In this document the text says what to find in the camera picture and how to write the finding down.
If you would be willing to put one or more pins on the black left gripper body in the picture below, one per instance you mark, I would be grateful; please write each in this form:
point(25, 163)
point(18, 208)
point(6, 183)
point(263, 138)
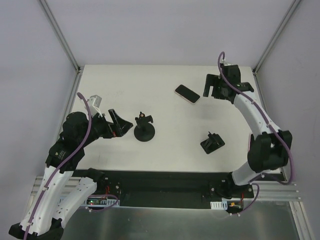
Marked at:
point(111, 126)

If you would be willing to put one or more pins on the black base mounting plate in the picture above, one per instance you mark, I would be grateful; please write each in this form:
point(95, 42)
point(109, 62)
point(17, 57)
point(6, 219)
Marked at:
point(156, 189)

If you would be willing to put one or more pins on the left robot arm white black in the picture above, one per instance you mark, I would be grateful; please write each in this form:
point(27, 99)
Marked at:
point(47, 218)

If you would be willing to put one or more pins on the black round-base phone stand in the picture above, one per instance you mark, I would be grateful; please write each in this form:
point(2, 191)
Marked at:
point(144, 131)

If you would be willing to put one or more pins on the aluminium frame post right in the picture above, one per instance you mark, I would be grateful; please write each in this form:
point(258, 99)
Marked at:
point(293, 7)

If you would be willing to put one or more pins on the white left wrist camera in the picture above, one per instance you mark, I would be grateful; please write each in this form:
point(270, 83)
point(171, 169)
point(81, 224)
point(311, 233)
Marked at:
point(94, 102)

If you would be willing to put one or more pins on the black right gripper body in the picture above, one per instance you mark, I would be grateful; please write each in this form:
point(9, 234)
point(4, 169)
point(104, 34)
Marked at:
point(217, 88)

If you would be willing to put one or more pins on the aluminium rail right side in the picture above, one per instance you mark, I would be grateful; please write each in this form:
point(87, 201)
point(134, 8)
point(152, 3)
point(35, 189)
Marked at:
point(274, 191)

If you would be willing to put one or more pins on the black folding phone stand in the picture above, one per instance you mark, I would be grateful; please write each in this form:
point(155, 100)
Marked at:
point(212, 143)

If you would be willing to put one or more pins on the phone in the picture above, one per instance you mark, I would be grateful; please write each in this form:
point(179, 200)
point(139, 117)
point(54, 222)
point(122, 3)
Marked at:
point(187, 94)

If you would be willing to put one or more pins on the aluminium frame post left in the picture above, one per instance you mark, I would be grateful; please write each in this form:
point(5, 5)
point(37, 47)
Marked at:
point(59, 34)

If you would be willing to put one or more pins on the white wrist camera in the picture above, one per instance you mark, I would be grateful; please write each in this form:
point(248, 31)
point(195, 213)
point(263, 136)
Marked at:
point(94, 102)
point(224, 63)

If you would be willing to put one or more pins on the white cable duct right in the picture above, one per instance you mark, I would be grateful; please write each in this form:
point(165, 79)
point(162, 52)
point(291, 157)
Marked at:
point(226, 204)

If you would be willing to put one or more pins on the aluminium frame post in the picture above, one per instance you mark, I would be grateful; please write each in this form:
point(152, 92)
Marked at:
point(293, 7)
point(59, 34)

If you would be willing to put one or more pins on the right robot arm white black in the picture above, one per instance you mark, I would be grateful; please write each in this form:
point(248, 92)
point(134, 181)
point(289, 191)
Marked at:
point(269, 147)

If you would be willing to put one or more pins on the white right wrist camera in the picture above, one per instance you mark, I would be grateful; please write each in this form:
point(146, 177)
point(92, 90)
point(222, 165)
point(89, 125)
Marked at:
point(224, 63)

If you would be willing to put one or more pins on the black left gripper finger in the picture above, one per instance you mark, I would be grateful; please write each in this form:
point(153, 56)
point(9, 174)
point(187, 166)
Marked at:
point(116, 119)
point(121, 127)

